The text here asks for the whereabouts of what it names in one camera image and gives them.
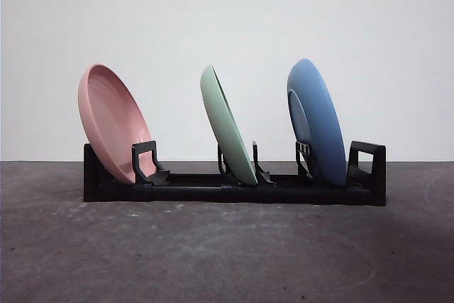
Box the pink round plate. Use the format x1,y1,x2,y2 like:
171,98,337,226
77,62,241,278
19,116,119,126
77,63,155,184

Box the blue round plate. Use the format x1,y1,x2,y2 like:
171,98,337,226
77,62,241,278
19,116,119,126
287,57,347,189

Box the black plate rack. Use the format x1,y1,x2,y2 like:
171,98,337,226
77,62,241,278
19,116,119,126
83,140,387,208

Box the green round plate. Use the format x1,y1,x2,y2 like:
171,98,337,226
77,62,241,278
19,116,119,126
199,64,258,187

